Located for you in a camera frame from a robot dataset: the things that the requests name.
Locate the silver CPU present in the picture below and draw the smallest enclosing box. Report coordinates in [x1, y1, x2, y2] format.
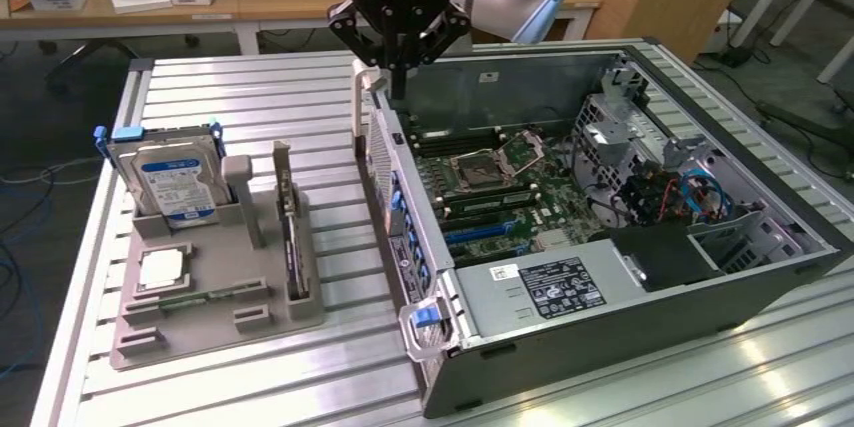
[137, 249, 189, 291]

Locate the metal socket cover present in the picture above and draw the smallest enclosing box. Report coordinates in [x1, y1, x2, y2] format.
[497, 129, 546, 171]

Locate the blue floor cable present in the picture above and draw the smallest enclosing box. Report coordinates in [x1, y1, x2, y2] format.
[0, 181, 59, 378]

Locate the office chair base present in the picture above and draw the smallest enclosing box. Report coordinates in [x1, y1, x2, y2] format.
[39, 34, 202, 93]

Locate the silver disk bay cage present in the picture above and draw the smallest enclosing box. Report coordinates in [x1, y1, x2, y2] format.
[570, 66, 676, 188]

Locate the CPU socket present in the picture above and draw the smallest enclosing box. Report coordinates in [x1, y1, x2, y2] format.
[450, 149, 513, 191]

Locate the black graphics card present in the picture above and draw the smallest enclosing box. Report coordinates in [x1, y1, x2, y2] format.
[272, 140, 313, 298]

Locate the grey parts rack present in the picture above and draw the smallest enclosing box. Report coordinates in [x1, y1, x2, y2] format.
[106, 154, 329, 372]

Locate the long blue expansion slot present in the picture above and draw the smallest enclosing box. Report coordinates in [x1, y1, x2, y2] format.
[444, 224, 520, 244]

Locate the red wire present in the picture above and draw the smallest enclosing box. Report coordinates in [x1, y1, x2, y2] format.
[664, 176, 683, 221]

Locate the grey power supply unit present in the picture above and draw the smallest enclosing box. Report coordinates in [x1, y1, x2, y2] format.
[453, 239, 653, 338]

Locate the silver disk bay bracket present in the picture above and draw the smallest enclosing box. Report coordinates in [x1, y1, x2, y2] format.
[687, 211, 803, 273]

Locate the black open PC case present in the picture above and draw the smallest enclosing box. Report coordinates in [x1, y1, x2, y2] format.
[352, 44, 847, 421]

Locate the green motherboard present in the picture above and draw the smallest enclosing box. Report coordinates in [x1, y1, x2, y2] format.
[406, 124, 606, 263]

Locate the white red floor device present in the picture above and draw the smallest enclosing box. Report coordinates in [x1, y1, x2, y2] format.
[709, 10, 744, 56]

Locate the blue data wire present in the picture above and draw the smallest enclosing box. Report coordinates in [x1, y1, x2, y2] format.
[680, 166, 736, 221]

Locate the green RAM stick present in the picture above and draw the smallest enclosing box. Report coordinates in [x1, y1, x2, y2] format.
[157, 289, 236, 311]

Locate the hard disk blue label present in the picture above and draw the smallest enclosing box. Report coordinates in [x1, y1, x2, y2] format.
[126, 146, 222, 228]

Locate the installed RAM stick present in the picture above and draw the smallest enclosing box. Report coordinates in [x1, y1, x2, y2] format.
[444, 185, 541, 218]

